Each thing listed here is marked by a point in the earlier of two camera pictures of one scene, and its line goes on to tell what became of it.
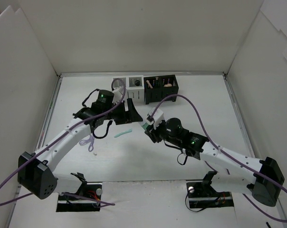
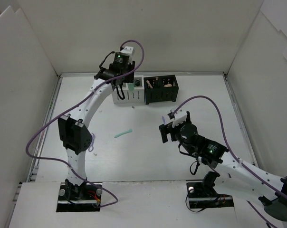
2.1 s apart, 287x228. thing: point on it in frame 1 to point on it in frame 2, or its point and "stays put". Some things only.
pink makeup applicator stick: [148, 83] stays put
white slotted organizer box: [134, 87] stays put
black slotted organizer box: [157, 89] stays put
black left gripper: [128, 111] to [128, 77]
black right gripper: [150, 134] to [166, 131]
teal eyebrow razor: [129, 130] stays put
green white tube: [144, 124] to [130, 86]
